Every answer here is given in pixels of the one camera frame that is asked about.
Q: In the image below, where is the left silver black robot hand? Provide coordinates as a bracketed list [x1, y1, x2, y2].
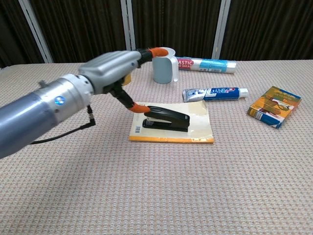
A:
[78, 47, 169, 114]

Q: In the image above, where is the black stapler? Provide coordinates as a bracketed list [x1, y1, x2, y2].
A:
[142, 105, 191, 133]

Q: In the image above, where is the yellow notebook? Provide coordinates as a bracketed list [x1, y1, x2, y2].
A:
[129, 100, 215, 144]

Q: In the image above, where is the dark brown curtain panel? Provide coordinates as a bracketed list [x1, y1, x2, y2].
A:
[221, 0, 313, 61]
[0, 0, 47, 69]
[131, 0, 222, 59]
[30, 0, 128, 64]

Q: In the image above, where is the plastic wrap roll package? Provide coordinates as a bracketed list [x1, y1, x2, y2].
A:
[175, 56, 237, 74]

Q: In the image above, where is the blue white toothpaste tube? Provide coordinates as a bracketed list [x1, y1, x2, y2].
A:
[182, 86, 249, 103]

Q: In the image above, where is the beige woven tablecloth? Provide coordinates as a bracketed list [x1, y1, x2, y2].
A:
[0, 58, 313, 235]

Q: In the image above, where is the orange blue cardboard box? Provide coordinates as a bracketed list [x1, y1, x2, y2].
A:
[246, 86, 302, 129]

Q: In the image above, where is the white partition frame post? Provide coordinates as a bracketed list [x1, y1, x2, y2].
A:
[18, 0, 54, 64]
[119, 0, 136, 51]
[211, 0, 232, 59]

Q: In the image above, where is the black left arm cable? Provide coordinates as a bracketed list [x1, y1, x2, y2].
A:
[30, 105, 96, 145]

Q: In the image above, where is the white plastic handled cup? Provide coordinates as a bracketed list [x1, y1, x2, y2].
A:
[152, 47, 180, 84]

